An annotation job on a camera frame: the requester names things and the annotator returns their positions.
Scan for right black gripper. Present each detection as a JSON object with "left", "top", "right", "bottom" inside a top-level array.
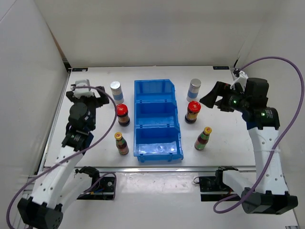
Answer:
[{"left": 199, "top": 82, "right": 250, "bottom": 113}]

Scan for yellow-cap sauce bottle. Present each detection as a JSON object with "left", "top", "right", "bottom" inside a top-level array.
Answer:
[
  {"left": 114, "top": 132, "right": 129, "bottom": 155},
  {"left": 194, "top": 126, "right": 212, "bottom": 151}
]

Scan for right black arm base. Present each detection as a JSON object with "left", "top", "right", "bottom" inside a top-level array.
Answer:
[{"left": 193, "top": 167, "right": 240, "bottom": 202}]

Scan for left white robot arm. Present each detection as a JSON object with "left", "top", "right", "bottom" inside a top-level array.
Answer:
[{"left": 17, "top": 81, "right": 113, "bottom": 229}]

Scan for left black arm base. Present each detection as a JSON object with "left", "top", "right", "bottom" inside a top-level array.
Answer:
[{"left": 75, "top": 167, "right": 117, "bottom": 200}]

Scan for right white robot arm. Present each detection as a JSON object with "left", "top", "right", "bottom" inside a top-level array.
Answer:
[{"left": 200, "top": 78, "right": 298, "bottom": 215}]

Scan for right red-lid sauce jar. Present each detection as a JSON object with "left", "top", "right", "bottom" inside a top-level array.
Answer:
[{"left": 185, "top": 101, "right": 201, "bottom": 124}]

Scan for red-lid sauce jar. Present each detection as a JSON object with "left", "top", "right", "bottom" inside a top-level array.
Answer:
[
  {"left": 116, "top": 104, "right": 130, "bottom": 126},
  {"left": 185, "top": 101, "right": 201, "bottom": 124}
]

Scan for right white shaker silver cap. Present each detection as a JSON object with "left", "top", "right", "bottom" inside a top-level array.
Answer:
[{"left": 186, "top": 78, "right": 201, "bottom": 102}]

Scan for white shaker silver cap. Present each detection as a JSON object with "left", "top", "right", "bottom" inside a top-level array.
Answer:
[
  {"left": 110, "top": 81, "right": 124, "bottom": 104},
  {"left": 186, "top": 78, "right": 201, "bottom": 102}
]

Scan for left black corner label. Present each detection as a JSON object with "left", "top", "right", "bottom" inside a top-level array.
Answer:
[{"left": 71, "top": 68, "right": 88, "bottom": 72}]

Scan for black corner label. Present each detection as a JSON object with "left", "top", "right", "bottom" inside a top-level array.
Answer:
[
  {"left": 213, "top": 66, "right": 230, "bottom": 70},
  {"left": 71, "top": 68, "right": 88, "bottom": 72}
]

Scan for left white shaker silver cap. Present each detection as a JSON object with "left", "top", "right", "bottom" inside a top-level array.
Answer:
[{"left": 110, "top": 81, "right": 124, "bottom": 104}]

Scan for right black corner label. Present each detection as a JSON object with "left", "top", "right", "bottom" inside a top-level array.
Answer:
[{"left": 213, "top": 66, "right": 230, "bottom": 70}]

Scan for left red-lid sauce jar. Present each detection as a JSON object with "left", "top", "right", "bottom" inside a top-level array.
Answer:
[{"left": 116, "top": 104, "right": 130, "bottom": 126}]

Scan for blue plastic divided bin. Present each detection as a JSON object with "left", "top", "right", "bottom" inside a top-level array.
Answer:
[{"left": 133, "top": 79, "right": 183, "bottom": 163}]

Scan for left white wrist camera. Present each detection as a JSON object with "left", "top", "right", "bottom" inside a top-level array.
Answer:
[{"left": 71, "top": 79, "right": 94, "bottom": 99}]

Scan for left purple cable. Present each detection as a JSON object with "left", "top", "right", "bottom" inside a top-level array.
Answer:
[{"left": 6, "top": 86, "right": 118, "bottom": 229}]

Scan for purple cable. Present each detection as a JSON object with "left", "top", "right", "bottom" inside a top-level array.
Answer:
[
  {"left": 6, "top": 86, "right": 118, "bottom": 229},
  {"left": 213, "top": 56, "right": 305, "bottom": 214}
]

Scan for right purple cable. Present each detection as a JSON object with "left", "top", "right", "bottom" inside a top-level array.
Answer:
[{"left": 213, "top": 56, "right": 305, "bottom": 214}]

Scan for left aluminium side rail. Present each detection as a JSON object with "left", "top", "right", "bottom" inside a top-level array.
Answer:
[{"left": 34, "top": 69, "right": 71, "bottom": 175}]

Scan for front aluminium rail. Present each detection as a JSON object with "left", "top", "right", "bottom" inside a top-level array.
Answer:
[{"left": 34, "top": 166, "right": 256, "bottom": 174}]

